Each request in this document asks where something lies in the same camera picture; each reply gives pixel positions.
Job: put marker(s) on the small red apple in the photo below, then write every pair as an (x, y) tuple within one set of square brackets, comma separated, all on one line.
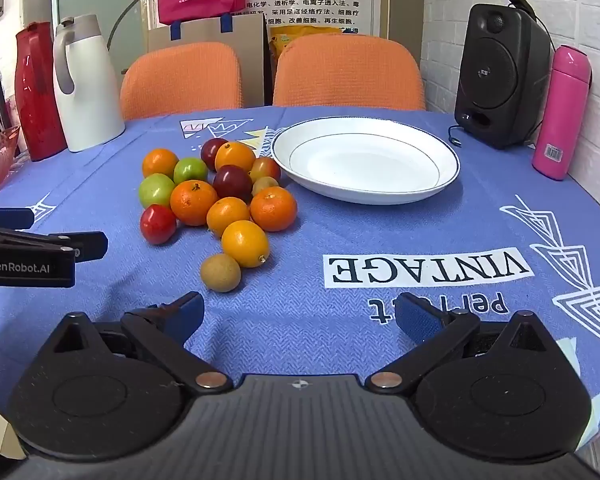
[(157, 223)]

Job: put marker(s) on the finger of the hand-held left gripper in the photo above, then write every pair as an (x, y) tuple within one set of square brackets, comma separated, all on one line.
[(7, 217), (90, 246)]

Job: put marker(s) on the white thermos jug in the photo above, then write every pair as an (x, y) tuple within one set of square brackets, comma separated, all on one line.
[(92, 100)]

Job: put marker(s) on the blue printed tablecloth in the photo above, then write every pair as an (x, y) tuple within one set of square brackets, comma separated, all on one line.
[(300, 230)]

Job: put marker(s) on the smooth round orange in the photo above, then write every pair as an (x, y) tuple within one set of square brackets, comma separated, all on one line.
[(235, 156), (160, 162), (228, 216)]

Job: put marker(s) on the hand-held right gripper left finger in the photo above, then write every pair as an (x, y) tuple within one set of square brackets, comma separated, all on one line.
[(192, 312)]

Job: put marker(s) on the red thermos jug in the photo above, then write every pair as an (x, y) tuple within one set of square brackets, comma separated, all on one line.
[(37, 100)]

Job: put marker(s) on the orange fabric chair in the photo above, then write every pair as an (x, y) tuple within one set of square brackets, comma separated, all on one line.
[(180, 85), (345, 75)]

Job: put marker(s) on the large green apple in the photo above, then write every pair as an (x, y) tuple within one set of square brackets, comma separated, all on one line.
[(156, 190)]

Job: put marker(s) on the rough-skinned mandarin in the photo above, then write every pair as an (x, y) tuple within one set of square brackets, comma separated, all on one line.
[(273, 208), (193, 202)]

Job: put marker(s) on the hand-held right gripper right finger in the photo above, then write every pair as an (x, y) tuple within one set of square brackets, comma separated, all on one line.
[(420, 317)]

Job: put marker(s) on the red yellow plum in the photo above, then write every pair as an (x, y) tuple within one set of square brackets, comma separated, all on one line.
[(266, 169)]

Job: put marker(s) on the small green apple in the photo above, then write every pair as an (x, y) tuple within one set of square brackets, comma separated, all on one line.
[(190, 170)]

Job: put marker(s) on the black speaker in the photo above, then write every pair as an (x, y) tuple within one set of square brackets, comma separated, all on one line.
[(500, 75)]

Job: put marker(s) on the small yellow plum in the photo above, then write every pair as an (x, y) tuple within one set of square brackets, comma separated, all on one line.
[(265, 185)]

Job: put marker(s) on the oval orange with stem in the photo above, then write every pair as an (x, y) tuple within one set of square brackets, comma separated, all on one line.
[(245, 243)]

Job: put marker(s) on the brown kiwi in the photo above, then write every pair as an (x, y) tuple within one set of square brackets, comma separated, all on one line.
[(220, 272)]

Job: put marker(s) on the white plate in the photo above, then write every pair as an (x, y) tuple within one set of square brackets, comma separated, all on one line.
[(360, 160)]

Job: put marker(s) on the dark red plum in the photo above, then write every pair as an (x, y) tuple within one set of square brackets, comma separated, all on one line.
[(232, 182), (211, 152)]

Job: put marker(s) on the frosted glass door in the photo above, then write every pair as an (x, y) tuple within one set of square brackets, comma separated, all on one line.
[(125, 25)]

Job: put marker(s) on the pink thermos bottle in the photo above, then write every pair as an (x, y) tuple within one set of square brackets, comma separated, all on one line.
[(562, 110)]

